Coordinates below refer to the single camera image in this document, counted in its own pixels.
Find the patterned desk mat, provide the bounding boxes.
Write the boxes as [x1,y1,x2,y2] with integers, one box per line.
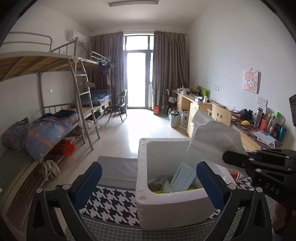
[231,113,284,150]

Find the person's right hand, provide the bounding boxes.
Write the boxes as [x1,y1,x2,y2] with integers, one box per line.
[272,203,289,235]

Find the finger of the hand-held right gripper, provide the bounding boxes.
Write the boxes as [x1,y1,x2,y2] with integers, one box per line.
[222,150,290,170]
[248,148,295,161]

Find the blue plaid quilt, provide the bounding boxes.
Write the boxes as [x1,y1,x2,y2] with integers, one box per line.
[25,110,79,163]

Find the yellow foam fruit net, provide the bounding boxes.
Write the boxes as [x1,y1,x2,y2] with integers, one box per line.
[151,186,197,194]

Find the brown curtain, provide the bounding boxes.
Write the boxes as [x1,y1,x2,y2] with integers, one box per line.
[151,31,190,113]
[89,32,124,109]

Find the red plastic bag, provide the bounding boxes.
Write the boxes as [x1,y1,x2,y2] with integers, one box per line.
[55,139,75,158]

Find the white carton box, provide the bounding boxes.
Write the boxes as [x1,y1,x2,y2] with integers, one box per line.
[180,109,189,128]

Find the grey metal bunk bed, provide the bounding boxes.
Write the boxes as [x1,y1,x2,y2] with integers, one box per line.
[0,31,102,186]
[77,51,114,121]

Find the white papers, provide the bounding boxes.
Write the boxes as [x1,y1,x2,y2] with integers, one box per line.
[257,131,277,147]

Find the dark hanging clothes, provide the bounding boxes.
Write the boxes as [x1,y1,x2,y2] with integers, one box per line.
[98,61,115,75]

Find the white face mask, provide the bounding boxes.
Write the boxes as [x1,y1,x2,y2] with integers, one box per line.
[188,109,245,163]

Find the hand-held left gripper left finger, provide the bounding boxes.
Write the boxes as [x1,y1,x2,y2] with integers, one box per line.
[26,161,103,241]

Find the dark blue bedding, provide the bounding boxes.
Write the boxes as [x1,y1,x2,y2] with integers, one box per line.
[80,90,112,107]

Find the glass balcony door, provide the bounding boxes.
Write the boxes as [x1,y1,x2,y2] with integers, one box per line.
[123,35,155,109]

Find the grey trash bin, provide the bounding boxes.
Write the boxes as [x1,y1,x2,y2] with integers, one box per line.
[170,111,181,128]

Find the long wooden desk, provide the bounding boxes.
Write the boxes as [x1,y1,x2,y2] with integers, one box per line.
[172,90,285,152]

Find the row of toiletry bottles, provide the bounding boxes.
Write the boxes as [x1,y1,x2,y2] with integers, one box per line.
[255,105,287,142]

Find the black folding chair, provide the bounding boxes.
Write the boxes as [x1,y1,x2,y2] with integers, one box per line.
[107,89,128,123]

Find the grey patterned bundle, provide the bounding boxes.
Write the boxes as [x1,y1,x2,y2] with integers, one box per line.
[1,117,29,151]

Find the black headphones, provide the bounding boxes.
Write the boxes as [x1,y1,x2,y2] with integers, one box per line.
[240,108,253,119]

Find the ceiling light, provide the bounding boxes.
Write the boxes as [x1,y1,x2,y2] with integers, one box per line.
[108,0,160,7]

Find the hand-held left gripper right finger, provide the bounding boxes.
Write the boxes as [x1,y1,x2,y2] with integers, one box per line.
[196,161,273,241]

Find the wooden chair with smiley face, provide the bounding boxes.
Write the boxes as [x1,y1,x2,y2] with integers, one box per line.
[211,104,232,127]

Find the white foam box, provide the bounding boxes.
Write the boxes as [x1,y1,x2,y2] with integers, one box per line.
[135,138,237,230]

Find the cartoon wall poster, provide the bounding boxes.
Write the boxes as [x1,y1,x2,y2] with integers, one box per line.
[242,69,261,94]

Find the grey metal bed ladder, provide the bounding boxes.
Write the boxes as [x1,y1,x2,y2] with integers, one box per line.
[68,58,101,150]

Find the houndstooth tablecloth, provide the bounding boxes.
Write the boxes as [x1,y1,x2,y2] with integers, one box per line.
[65,156,275,241]

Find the white air conditioner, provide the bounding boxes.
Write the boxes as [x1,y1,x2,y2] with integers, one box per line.
[66,30,87,44]

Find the beige cloth bundle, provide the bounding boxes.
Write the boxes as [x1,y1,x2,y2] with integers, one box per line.
[40,160,60,180]

